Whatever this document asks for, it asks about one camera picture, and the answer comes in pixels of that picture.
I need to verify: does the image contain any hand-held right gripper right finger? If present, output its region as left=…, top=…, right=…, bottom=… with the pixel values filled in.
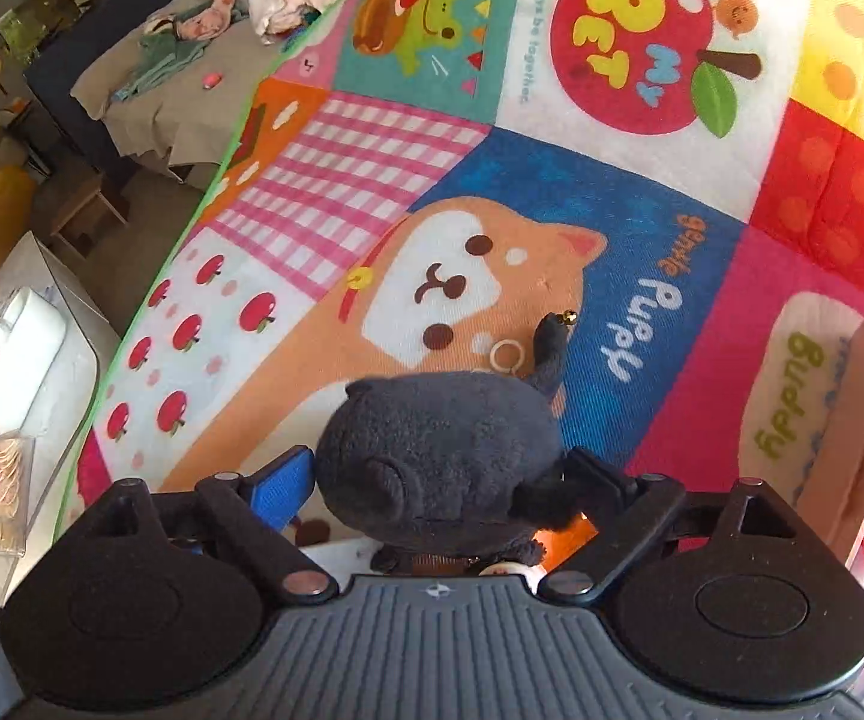
left=540, top=448, right=827, bottom=605

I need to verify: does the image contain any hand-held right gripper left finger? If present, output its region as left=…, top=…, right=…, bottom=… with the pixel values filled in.
left=93, top=445, right=337, bottom=605

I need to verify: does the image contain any black plush toy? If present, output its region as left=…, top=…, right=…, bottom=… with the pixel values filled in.
left=315, top=311, right=599, bottom=580

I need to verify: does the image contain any white side table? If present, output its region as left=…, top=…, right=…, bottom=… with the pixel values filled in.
left=0, top=231, right=122, bottom=580

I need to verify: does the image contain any colourful printed play mat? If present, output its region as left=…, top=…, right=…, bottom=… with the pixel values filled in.
left=53, top=0, right=864, bottom=587

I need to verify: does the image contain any white rounded box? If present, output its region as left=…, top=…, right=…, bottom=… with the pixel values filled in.
left=0, top=285, right=71, bottom=437

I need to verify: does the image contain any wooden stool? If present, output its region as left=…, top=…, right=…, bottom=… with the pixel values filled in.
left=49, top=171, right=130, bottom=257

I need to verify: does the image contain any grey sofa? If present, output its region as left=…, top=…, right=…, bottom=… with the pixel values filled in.
left=25, top=0, right=433, bottom=185

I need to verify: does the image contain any teal cloth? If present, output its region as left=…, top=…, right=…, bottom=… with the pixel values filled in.
left=112, top=28, right=212, bottom=103

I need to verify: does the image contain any pink teal baby hat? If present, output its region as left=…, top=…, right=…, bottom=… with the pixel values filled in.
left=175, top=0, right=250, bottom=44

